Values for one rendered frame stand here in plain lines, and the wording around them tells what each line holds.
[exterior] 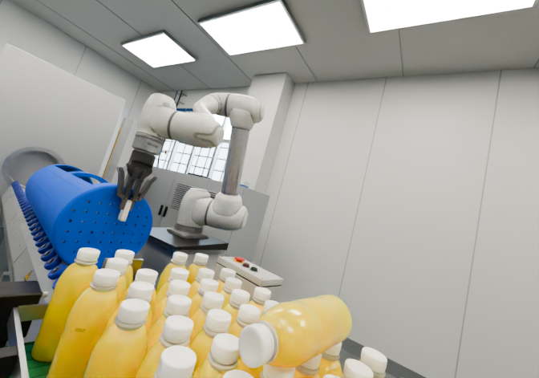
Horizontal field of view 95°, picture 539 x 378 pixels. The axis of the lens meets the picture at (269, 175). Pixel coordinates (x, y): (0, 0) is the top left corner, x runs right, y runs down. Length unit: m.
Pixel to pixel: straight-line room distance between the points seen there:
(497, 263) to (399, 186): 1.10
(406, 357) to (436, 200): 1.63
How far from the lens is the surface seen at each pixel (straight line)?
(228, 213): 1.39
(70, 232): 0.96
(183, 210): 1.48
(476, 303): 3.25
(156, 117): 0.91
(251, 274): 0.76
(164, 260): 1.45
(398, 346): 3.34
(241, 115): 1.34
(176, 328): 0.40
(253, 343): 0.32
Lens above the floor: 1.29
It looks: 8 degrees up
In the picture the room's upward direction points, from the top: 15 degrees clockwise
